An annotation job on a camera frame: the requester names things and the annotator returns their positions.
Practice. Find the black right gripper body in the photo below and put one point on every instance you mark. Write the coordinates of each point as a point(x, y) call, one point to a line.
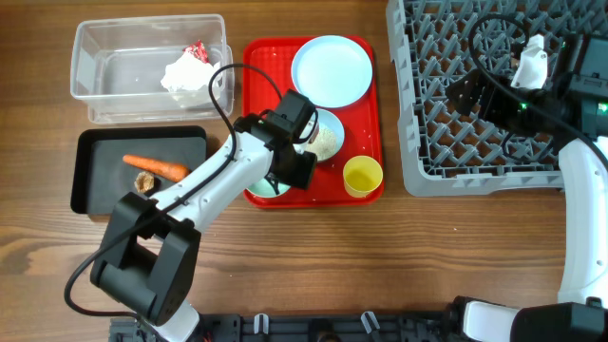
point(482, 98)

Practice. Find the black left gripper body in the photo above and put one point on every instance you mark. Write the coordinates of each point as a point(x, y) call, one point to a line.
point(299, 167)

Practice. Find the light blue rice bowl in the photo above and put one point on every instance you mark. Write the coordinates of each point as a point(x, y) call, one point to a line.
point(327, 119)

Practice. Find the white paper napkin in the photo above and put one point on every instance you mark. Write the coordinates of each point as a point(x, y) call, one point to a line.
point(188, 73)

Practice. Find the red wrapper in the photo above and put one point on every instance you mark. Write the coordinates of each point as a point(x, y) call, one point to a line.
point(198, 51)

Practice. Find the orange carrot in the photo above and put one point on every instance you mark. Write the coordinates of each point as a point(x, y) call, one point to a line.
point(171, 171)

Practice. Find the brown food scrap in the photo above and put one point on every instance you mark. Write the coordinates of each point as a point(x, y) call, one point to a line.
point(144, 182)

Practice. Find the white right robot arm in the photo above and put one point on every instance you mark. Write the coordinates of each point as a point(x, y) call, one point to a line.
point(580, 313)

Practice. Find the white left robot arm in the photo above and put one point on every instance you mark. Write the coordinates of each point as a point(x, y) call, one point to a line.
point(150, 246)

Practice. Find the grey dishwasher rack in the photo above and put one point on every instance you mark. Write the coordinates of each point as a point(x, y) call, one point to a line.
point(444, 153)

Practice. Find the black waste tray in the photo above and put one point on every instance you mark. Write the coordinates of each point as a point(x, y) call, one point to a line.
point(101, 177)

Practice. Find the red serving tray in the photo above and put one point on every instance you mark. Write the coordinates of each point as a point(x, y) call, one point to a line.
point(360, 121)

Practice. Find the large light blue plate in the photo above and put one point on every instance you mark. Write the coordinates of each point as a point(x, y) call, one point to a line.
point(332, 71)

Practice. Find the mint green bowl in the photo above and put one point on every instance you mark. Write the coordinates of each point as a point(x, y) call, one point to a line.
point(267, 189)

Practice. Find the yellow plastic cup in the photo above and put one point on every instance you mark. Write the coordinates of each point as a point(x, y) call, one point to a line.
point(362, 175)

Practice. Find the clear plastic bin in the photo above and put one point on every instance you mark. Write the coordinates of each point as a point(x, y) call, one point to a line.
point(117, 67)

